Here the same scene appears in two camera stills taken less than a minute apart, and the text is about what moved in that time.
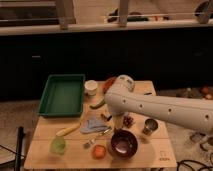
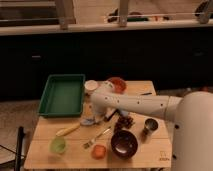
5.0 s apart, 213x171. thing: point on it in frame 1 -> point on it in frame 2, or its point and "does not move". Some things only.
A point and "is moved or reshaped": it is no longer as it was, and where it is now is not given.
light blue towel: (88, 125) is moved or reshaped
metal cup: (150, 125) does not move
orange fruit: (99, 151) does not move
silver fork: (89, 143) does not move
